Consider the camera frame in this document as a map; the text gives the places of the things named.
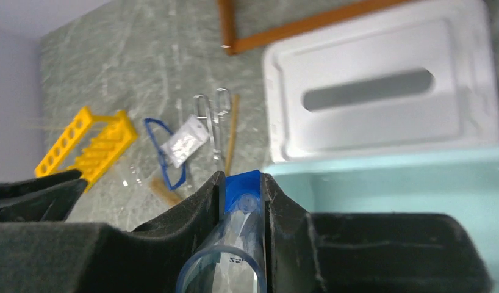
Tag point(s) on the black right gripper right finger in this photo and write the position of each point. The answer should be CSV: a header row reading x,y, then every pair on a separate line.
x,y
366,252

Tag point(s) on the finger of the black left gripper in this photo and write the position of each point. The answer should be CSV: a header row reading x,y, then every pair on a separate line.
x,y
45,199

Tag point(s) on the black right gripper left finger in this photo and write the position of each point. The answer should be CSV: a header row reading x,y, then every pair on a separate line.
x,y
96,257

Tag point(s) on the blue base graduated cylinder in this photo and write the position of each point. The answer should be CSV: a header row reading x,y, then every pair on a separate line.
x,y
232,258

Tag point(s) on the blue safety glasses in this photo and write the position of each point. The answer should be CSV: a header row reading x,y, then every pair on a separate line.
x,y
161,156

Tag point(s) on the metal crucible tongs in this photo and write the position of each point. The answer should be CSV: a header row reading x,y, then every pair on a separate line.
x,y
212,110

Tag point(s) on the yellow test tube rack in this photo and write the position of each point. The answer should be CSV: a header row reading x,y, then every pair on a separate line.
x,y
90,143

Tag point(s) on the tan bristle tube brush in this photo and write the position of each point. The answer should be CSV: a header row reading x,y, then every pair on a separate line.
x,y
160,189

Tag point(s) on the white plastic zip bag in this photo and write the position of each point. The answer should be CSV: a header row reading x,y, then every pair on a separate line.
x,y
186,141

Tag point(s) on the tan rubber tubing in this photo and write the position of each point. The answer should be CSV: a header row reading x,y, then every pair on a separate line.
x,y
232,134

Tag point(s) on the light teal plastic bin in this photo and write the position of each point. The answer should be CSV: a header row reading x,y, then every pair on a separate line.
x,y
461,183

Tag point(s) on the white plastic bin lid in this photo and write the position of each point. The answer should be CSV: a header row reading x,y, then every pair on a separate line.
x,y
418,76

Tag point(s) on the orange wooden shelf rack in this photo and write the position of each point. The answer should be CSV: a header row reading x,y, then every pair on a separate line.
x,y
234,45

